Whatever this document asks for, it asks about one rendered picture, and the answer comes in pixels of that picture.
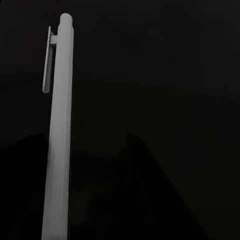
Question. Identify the desk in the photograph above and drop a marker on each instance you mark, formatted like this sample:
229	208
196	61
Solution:
166	71

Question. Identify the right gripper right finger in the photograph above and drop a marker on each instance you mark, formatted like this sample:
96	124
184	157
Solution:
174	219

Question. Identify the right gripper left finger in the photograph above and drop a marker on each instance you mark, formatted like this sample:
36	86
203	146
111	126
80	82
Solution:
18	165

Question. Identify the pen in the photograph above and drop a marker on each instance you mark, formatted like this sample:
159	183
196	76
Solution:
56	198

